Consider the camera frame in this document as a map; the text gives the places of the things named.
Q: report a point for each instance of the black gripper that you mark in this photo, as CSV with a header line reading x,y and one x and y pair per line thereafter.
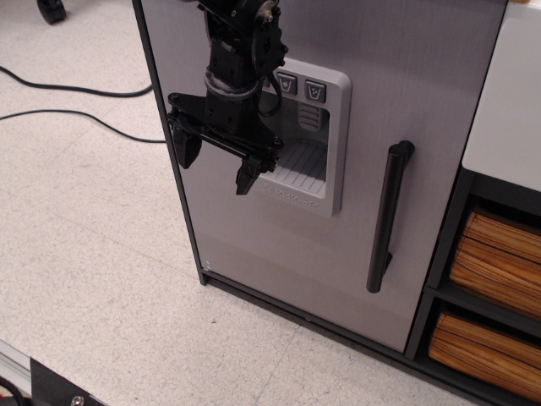
x,y
233,125

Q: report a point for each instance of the black fridge door handle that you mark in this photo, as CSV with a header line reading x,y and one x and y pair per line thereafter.
x,y
398,157

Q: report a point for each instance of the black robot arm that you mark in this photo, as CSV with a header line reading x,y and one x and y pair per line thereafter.
x,y
245,50

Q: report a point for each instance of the grey ice water dispenser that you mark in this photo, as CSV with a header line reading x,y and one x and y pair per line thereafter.
x,y
313,124

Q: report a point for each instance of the dark grey toy kitchen cabinet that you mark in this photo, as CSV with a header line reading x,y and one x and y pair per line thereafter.
x,y
177,51

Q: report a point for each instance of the black caster wheel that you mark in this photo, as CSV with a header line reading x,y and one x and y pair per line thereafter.
x,y
52,11

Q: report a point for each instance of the white counter top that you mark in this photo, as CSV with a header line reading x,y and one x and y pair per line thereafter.
x,y
504,141

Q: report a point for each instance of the upper woven orange basket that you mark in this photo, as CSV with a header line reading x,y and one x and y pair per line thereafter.
x,y
498,259

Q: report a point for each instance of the woven orange basket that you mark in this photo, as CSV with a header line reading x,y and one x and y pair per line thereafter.
x,y
498,259
488,354

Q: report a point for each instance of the lower woven orange basket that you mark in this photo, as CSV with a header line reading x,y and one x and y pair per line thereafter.
x,y
488,354

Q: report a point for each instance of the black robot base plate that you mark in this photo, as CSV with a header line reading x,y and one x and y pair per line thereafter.
x,y
25,381

